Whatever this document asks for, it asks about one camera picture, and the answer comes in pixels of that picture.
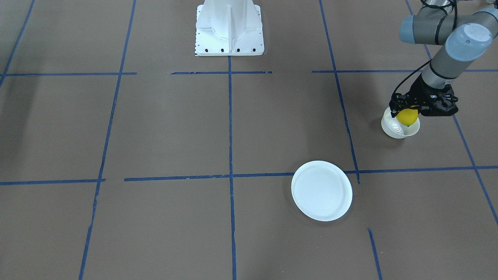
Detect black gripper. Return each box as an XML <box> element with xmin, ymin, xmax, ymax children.
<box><xmin>406</xmin><ymin>75</ymin><xmax>459</xmax><ymax>117</ymax></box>

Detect yellow lemon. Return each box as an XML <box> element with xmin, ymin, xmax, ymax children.
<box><xmin>395</xmin><ymin>109</ymin><xmax>419</xmax><ymax>126</ymax></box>

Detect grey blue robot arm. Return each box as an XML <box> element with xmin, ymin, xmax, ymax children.
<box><xmin>389</xmin><ymin>0</ymin><xmax>498</xmax><ymax>117</ymax></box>

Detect white bowl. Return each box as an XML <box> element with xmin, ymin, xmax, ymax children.
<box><xmin>381</xmin><ymin>107</ymin><xmax>421</xmax><ymax>139</ymax></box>

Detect white round plate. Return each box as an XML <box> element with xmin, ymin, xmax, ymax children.
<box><xmin>291</xmin><ymin>161</ymin><xmax>353</xmax><ymax>222</ymax></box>

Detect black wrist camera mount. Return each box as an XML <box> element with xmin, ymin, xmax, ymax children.
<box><xmin>388</xmin><ymin>92</ymin><xmax>409</xmax><ymax>118</ymax></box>

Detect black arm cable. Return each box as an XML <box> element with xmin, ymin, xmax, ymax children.
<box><xmin>391</xmin><ymin>0</ymin><xmax>459</xmax><ymax>102</ymax></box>

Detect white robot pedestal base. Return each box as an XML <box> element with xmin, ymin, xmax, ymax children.
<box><xmin>195</xmin><ymin>0</ymin><xmax>265</xmax><ymax>56</ymax></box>

